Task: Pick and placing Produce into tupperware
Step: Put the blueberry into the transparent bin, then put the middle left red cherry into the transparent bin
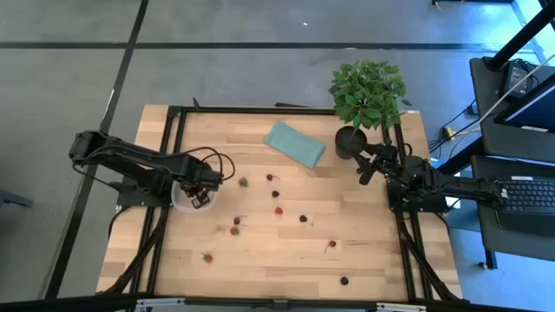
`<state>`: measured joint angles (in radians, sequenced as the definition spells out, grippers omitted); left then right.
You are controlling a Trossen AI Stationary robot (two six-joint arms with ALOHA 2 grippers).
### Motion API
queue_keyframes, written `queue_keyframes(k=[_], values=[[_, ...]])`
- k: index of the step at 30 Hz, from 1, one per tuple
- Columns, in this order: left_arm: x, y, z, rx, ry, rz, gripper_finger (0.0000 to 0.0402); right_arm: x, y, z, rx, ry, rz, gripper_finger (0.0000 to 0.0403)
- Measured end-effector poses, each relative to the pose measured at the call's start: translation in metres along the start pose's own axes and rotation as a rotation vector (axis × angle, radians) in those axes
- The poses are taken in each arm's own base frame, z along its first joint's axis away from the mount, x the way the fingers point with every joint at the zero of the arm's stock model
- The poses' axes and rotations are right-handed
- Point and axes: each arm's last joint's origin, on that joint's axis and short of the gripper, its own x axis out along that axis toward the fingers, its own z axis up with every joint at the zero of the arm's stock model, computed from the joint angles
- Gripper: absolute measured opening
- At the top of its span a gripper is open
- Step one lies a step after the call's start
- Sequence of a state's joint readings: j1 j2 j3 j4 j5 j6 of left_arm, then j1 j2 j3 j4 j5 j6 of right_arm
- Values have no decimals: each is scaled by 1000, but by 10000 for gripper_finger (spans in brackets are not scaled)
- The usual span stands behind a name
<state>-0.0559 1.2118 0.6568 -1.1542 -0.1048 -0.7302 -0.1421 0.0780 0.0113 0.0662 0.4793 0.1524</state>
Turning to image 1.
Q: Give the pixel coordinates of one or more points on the red strawberry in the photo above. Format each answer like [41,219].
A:
[234,231]
[243,182]
[207,258]

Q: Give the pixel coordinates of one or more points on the black beam with silver brackets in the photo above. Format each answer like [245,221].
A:
[277,304]

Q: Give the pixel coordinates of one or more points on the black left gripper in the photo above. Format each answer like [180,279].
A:
[193,180]

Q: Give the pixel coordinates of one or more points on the black computer monitor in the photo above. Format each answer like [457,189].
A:
[533,110]

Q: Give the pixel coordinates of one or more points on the black keyboard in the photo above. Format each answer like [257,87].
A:
[529,197]

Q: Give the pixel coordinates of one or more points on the red raspberry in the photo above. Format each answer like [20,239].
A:
[278,210]

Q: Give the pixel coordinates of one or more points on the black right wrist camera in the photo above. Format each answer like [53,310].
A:
[388,151]

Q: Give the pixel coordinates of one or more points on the grey metal foot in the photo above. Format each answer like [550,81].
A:
[13,198]

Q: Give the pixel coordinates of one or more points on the black power adapter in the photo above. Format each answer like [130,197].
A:
[516,78]

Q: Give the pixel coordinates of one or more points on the teal folded cloth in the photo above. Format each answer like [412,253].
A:
[295,144]

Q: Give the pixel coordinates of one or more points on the black desk with keyboard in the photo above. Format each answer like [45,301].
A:
[520,247]

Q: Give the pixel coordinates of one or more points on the black metal pole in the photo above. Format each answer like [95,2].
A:
[520,39]

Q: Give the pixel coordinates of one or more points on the clear plastic tupperware container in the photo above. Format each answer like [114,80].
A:
[180,201]

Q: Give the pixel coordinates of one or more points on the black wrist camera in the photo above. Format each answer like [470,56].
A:
[212,178]
[388,151]

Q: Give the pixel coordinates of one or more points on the black desk with monitor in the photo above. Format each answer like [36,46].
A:
[490,143]

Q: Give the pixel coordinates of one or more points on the green leafy plant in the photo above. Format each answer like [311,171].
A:
[368,93]

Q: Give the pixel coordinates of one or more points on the yellow power plug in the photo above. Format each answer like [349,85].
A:
[449,132]

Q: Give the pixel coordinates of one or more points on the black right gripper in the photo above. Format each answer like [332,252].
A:
[383,165]

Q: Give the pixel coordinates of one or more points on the dark red cherry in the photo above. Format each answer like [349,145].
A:
[237,220]
[331,244]
[270,177]

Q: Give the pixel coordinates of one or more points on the black plant pot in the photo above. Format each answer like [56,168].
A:
[347,147]

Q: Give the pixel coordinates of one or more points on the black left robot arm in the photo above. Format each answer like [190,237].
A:
[130,158]

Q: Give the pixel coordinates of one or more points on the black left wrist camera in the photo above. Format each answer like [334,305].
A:
[212,178]

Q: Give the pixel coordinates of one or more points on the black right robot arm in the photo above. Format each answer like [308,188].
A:
[459,190]

